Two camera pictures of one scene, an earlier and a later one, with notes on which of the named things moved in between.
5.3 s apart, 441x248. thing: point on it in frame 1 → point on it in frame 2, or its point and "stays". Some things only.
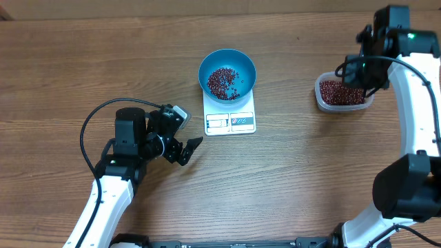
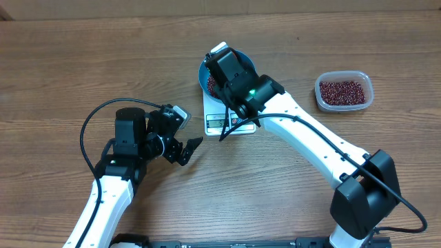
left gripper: x=173 y=155 stays
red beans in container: x=333 y=92 stays
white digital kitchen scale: x=221 y=118 stays
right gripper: x=351 y=80 → x=228 y=91
